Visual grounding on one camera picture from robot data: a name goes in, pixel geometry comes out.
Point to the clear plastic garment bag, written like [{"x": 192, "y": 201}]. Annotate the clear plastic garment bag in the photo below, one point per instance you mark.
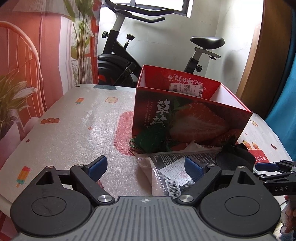
[{"x": 161, "y": 169}]

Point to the printed pale tablecloth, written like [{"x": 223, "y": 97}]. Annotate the printed pale tablecloth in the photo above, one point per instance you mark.
[{"x": 81, "y": 120}]

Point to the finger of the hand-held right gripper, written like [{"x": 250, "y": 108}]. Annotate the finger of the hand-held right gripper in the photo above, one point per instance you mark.
[
  {"x": 266, "y": 167},
  {"x": 279, "y": 177}
]

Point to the window with dark frame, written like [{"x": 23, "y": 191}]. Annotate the window with dark frame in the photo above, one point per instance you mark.
[{"x": 161, "y": 5}]

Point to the brown wooden door frame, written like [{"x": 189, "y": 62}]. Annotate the brown wooden door frame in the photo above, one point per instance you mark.
[{"x": 261, "y": 58}]

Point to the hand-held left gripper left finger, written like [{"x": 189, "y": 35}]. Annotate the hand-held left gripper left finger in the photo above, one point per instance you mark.
[{"x": 98, "y": 168}]

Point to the red strawberry cardboard box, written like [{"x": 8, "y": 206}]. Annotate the red strawberry cardboard box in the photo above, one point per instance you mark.
[{"x": 196, "y": 120}]

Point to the blue curtain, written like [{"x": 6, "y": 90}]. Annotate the blue curtain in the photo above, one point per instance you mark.
[{"x": 284, "y": 111}]

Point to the person's right hand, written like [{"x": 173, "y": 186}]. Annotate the person's right hand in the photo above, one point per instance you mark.
[{"x": 291, "y": 215}]

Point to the black exercise bike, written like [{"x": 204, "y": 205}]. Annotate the black exercise bike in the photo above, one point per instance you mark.
[{"x": 115, "y": 62}]

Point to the printed wall cloth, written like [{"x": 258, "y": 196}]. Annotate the printed wall cloth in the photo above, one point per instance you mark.
[{"x": 34, "y": 69}]

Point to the black soft cap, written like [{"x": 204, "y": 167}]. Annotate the black soft cap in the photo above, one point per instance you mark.
[{"x": 235, "y": 157}]

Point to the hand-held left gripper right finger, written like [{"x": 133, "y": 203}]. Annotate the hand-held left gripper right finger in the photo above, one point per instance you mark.
[{"x": 193, "y": 168}]

